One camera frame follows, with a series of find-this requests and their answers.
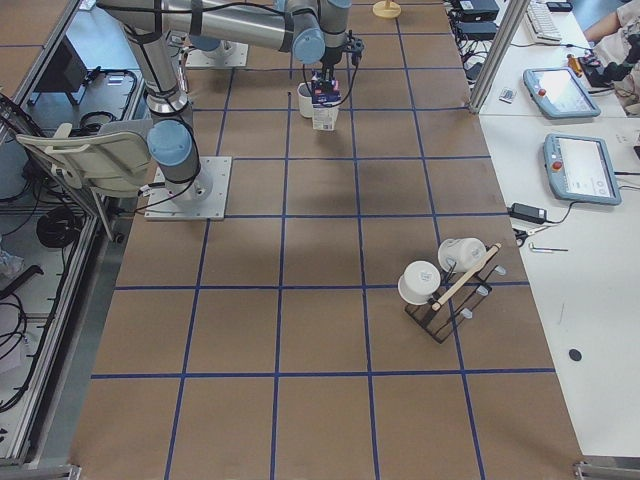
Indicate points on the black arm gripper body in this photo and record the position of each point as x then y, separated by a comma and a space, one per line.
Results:
329, 63

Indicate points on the white HOME mug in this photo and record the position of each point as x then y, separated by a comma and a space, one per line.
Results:
305, 104

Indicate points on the blue white milk carton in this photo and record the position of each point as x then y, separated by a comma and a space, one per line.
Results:
325, 100

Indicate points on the beige wooden stand base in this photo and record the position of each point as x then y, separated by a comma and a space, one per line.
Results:
387, 9

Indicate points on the white keyboard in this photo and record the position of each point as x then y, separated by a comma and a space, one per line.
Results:
540, 24

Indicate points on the teach pendant far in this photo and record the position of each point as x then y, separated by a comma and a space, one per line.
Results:
559, 93

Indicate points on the teach pendant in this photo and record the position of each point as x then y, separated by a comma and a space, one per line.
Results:
580, 169
559, 93

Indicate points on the white mug on rack rear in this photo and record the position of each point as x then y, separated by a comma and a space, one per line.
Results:
460, 254

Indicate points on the white mug on rack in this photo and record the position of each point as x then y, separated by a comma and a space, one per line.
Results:
460, 254
418, 282

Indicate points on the white mug on rack front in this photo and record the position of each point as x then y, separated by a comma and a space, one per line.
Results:
418, 282

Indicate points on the grey plastic chair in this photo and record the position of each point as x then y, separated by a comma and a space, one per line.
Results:
113, 162

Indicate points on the black power adapter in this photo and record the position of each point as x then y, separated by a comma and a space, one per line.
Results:
528, 213

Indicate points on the teach pendant near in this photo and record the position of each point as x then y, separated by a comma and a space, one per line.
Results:
580, 169

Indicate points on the allen key on desk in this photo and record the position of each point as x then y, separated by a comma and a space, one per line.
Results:
538, 249

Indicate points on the black round cap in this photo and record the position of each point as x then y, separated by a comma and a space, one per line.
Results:
575, 355

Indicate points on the aluminium frame post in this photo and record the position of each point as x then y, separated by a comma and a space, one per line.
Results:
510, 21

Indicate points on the black wire mug rack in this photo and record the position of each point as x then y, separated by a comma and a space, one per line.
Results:
454, 302

